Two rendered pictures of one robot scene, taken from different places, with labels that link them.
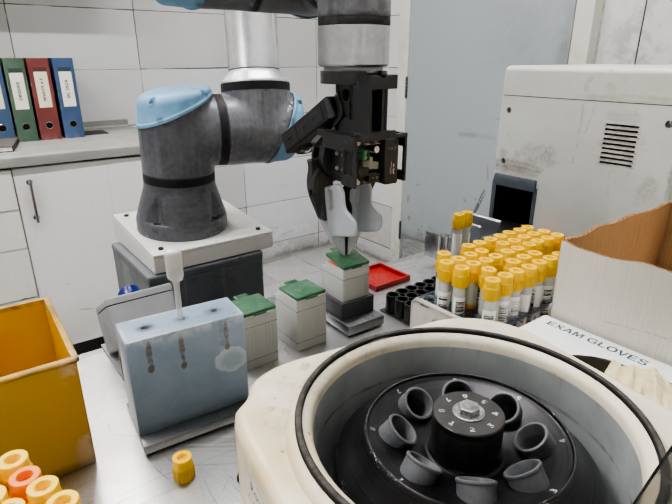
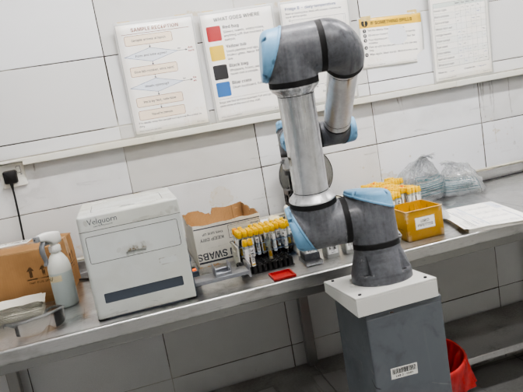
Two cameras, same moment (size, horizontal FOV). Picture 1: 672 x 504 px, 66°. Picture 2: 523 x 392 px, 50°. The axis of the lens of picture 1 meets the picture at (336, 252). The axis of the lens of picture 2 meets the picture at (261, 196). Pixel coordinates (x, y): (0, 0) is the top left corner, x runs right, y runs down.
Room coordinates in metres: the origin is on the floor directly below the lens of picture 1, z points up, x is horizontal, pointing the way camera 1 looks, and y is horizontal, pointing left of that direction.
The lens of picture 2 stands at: (2.20, 0.57, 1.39)
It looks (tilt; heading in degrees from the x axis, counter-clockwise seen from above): 9 degrees down; 204
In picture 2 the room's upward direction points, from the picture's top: 10 degrees counter-clockwise
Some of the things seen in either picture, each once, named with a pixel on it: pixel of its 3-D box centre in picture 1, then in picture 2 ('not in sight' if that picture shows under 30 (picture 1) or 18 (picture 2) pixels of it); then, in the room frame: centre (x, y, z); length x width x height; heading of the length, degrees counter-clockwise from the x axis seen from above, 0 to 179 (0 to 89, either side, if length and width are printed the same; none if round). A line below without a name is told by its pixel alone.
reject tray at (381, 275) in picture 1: (378, 276); (282, 274); (0.72, -0.06, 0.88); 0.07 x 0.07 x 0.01; 37
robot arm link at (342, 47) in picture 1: (355, 50); (293, 162); (0.59, -0.02, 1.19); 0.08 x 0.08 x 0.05
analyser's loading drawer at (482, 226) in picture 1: (484, 231); (215, 273); (0.80, -0.24, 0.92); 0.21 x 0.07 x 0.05; 127
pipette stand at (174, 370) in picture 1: (186, 367); not in sight; (0.40, 0.13, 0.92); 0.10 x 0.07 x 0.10; 122
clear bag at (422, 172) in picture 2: not in sight; (417, 178); (-0.19, 0.24, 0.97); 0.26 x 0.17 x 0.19; 141
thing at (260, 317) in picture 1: (251, 329); (348, 241); (0.50, 0.09, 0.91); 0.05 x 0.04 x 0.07; 37
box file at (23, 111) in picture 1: (16, 98); not in sight; (2.19, 1.29, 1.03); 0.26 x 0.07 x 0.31; 37
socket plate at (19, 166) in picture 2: not in sight; (12, 175); (0.69, -1.06, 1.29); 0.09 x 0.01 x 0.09; 127
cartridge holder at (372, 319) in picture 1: (344, 304); (310, 256); (0.60, -0.01, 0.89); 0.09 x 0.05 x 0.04; 35
